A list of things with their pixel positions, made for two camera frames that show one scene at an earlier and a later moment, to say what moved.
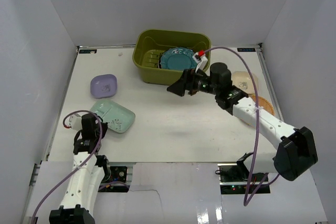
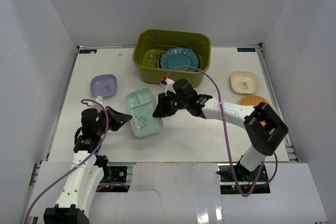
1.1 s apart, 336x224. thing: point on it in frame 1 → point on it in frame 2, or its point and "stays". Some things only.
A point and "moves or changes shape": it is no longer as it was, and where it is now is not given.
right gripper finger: x=178 y=87 → x=162 y=108
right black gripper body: x=199 y=83 → x=175 y=103
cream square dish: x=243 y=80 stays
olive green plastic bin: x=148 y=45 stays
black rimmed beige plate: x=159 y=61 stays
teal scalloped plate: x=178 y=59 stays
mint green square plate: x=119 y=119 moves or changes shape
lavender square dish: x=104 y=85 stays
